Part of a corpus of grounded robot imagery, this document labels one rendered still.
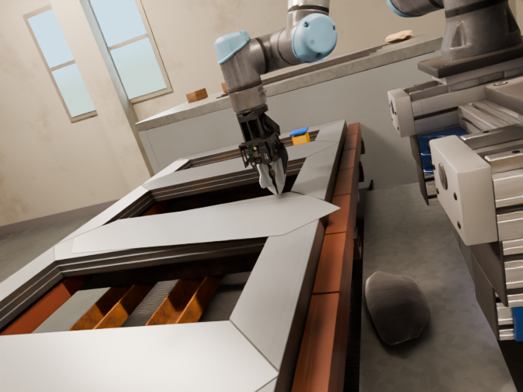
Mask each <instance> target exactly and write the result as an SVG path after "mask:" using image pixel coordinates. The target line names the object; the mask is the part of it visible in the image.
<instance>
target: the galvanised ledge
mask: <svg viewBox="0 0 523 392"><path fill-rule="evenodd" d="M376 271H384V272H386V273H389V274H391V275H407V276H409V277H410V278H412V279H413V280H414V281H415V282H416V283H417V284H418V286H419V287H420V288H421V290H422V292H423V294H424V296H425V298H426V301H427V303H428V305H429V308H430V322H429V323H428V324H427V325H426V326H425V327H423V329H422V330H421V333H420V334H419V336H418V337H417V338H414V339H408V340H406V341H403V342H401V343H398V344H395V345H389V344H386V343H384V342H383V341H382V340H381V338H380V336H379V335H378V333H377V330H376V328H375V326H374V323H373V321H372V319H371V317H370V314H369V310H368V308H367V301H366V296H365V285H366V280H367V279H368V278H369V277H370V276H371V275H372V274H373V273H374V272H376ZM359 392H517V389H516V387H515V385H514V381H513V380H512V377H511V374H510V372H509V369H508V368H507V364H506V362H505V360H504V357H503V354H502V352H501V350H500V346H499V345H498V342H497V339H496V337H495V335H494V333H493V331H492V329H491V327H490V325H489V323H488V321H487V319H486V317H485V315H484V314H483V312H482V310H481V308H480V306H479V304H478V302H477V300H476V291H475V284H474V282H473V280H472V277H471V275H470V273H469V270H468V267H467V265H466V263H465V259H464V257H463V255H462V252H461V250H460V247H459V245H458V242H457V240H456V238H455V235H454V232H453V230H452V228H451V224H450V223H449V220H448V217H447V215H446V212H445V210H444V208H443V207H442V205H441V204H438V205H430V206H429V205H427V204H426V202H425V200H424V198H423V196H422V194H421V192H420V187H419V183H414V184H405V185H400V186H395V187H386V188H381V189H377V190H372V191H365V208H364V234H363V284H362V311H361V337H360V388H359Z"/></svg>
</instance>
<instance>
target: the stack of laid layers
mask: <svg viewBox="0 0 523 392"><path fill-rule="evenodd" d="M347 130H348V128H347V124H346V121H345V123H344V126H343V130H342V135H341V138H340V141H339V147H338V150H337V153H336V156H335V162H334V165H333V168H332V173H331V176H330V180H329V183H328V188H327V191H326V195H325V199H324V200H323V201H326V202H328V203H332V199H333V194H334V190H335V184H336V181H337V176H338V172H339V166H340V162H341V158H342V151H343V148H344V144H345V140H346V133H347ZM239 157H242V156H241V154H240V150H239V149H235V150H230V151H227V152H221V153H217V154H214V155H210V156H204V157H200V158H197V159H190V160H188V161H187V162H186V163H185V164H184V165H182V166H181V167H179V168H178V169H177V170H175V171H174V172H176V171H180V170H186V169H190V168H194V167H197V166H204V165H208V164H211V163H218V162H222V161H225V160H229V159H236V158H239ZM305 159H306V158H302V159H295V160H290V161H288V166H287V171H286V177H287V176H291V175H295V174H299V172H300V170H301V168H302V166H303V164H304V161H305ZM259 181H260V176H259V174H258V173H257V172H256V171H255V170H254V169H249V170H242V171H239V172H235V173H228V174H224V175H220V176H216V177H209V178H205V179H201V180H194V181H191V182H187V183H182V184H175V185H172V186H168V187H161V188H157V189H153V190H148V191H147V192H146V193H145V194H144V195H142V196H141V197H140V198H138V199H137V200H135V201H134V202H132V203H131V204H130V205H129V206H128V207H126V208H125V209H123V210H122V211H121V212H119V213H118V214H116V216H114V217H113V218H112V219H110V220H109V221H107V222H106V223H104V224H103V225H102V226H105V225H107V224H109V223H112V222H115V221H117V220H119V219H129V218H135V217H137V216H139V215H140V214H141V213H142V212H144V211H145V210H146V209H147V208H148V207H149V206H150V205H152V204H153V203H154V202H157V201H164V200H168V199H172V198H179V197H184V196H188V195H193V194H200V193H204V192H208V191H215V190H219V189H224V188H228V187H236V186H240V185H244V184H251V183H255V182H259ZM300 195H304V194H298V193H296V192H292V191H291V192H286V193H281V194H274V195H269V196H264V197H260V198H252V199H247V200H243V201H235V202H230V203H226V204H221V205H213V206H209V207H204V208H213V207H219V206H225V205H236V204H243V203H249V202H255V201H266V200H272V199H277V198H288V197H294V196H300ZM196 209H201V208H196ZM192 210H195V209H192ZM328 217H329V215H326V216H324V217H322V218H320V219H319V222H318V227H317V230H316V233H315V237H314V242H313V245H312V248H311V254H310V257H309V260H308V263H307V269H306V272H305V275H304V280H303V284H302V287H301V290H300V295H299V299H298V302H297V307H296V310H295V314H294V317H293V322H292V325H291V328H290V334H289V337H288V340H287V343H286V349H285V352H284V356H283V360H282V364H281V367H280V371H279V375H278V379H277V382H276V388H275V390H274V392H291V389H292V385H293V378H294V375H295V371H296V367H297V360H298V357H299V353H300V346H301V342H302V338H303V335H304V328H305V324H306V320H307V314H308V310H309V306H310V302H311V296H312V292H313V288H314V281H315V278H316V274H317V269H318V263H319V259H320V256H321V249H322V245H323V241H324V238H325V230H326V227H327V223H328ZM100 227H101V226H99V227H97V228H100ZM97 228H96V229H97ZM92 230H93V229H92ZM267 239H268V236H267V237H259V238H250V239H241V240H224V241H216V242H207V243H189V244H179V245H170V246H160V247H142V248H132V249H123V250H105V251H95V252H85V253H76V254H71V249H72V242H73V238H71V239H70V240H66V241H65V242H63V243H60V244H58V245H55V246H54V262H52V263H51V264H49V265H48V266H47V267H46V268H45V269H43V270H42V271H40V272H39V273H38V274H36V275H35V276H33V277H32V278H31V279H30V280H29V281H27V282H26V283H24V284H23V285H21V286H20V287H19V288H18V289H17V290H15V291H14V292H12V293H11V294H10V295H8V296H7V297H5V298H4V299H3V300H2V301H1V302H0V329H2V328H3V327H4V326H5V325H6V324H7V323H8V322H10V321H11V320H12V319H13V318H15V317H16V316H17V315H19V314H20V313H21V312H22V311H24V310H25V309H26V308H27V307H28V306H29V305H30V304H32V303H33V302H34V301H35V300H37V299H38V298H39V297H40V296H42V295H43V294H44V293H45V292H46V291H47V290H49V289H50V288H51V287H52V286H53V285H55V284H56V283H57V282H59V281H60V280H61V279H62V278H64V277H70V276H77V275H88V274H94V273H101V272H107V271H118V270H125V269H130V268H142V267H149V266H154V265H161V264H172V263H178V262H185V261H196V260H202V259H209V258H214V257H226V256H232V255H238V254H250V253H256V252H262V249H263V247H264V245H265V243H266V240H267Z"/></svg>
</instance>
